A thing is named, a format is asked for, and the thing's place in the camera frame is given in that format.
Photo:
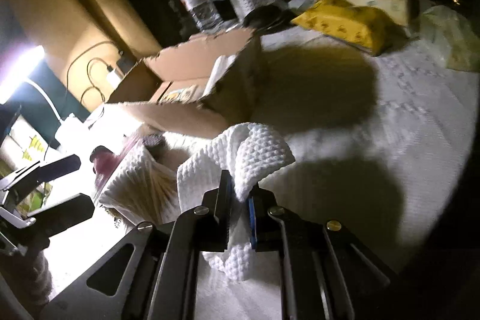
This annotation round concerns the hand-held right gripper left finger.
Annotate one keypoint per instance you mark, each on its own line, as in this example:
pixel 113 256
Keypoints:
pixel 225 192

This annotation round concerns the pale green plastic bag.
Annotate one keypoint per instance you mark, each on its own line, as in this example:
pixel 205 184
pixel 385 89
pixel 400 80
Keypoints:
pixel 450 37

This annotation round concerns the white cloth in box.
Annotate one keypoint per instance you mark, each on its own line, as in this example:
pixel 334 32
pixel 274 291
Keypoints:
pixel 221 74

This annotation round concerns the white textured towel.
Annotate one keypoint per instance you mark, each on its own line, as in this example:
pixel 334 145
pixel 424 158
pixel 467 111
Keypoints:
pixel 247 158

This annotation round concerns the folded white towel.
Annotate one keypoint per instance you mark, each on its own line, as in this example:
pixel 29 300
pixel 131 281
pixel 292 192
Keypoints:
pixel 138 185

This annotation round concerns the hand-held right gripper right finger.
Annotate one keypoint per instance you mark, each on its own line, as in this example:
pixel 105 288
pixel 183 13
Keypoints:
pixel 252 220

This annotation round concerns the person's left forearm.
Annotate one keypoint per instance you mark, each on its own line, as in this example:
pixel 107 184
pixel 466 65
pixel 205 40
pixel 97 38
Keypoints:
pixel 34 277

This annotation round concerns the white wall charger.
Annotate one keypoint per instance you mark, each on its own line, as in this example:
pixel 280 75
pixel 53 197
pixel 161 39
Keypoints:
pixel 113 77

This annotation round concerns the white power adapter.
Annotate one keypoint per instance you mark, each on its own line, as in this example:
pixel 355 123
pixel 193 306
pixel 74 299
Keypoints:
pixel 69 130

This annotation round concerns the cardboard box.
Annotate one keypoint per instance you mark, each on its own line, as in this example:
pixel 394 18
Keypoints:
pixel 195 80

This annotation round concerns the yellow patterned pillow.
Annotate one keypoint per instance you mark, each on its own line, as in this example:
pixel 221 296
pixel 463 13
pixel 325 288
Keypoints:
pixel 343 24

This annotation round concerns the cream pillow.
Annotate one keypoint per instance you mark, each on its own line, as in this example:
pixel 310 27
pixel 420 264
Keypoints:
pixel 378 3

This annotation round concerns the black round object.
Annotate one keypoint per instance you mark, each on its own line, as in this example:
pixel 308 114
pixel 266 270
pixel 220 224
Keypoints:
pixel 264 17

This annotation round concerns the white quilted bedspread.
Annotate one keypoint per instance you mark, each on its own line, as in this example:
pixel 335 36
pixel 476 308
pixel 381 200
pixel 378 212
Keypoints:
pixel 375 155

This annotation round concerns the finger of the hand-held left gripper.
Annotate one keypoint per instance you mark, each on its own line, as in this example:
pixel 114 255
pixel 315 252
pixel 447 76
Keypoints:
pixel 62 164
pixel 65 209

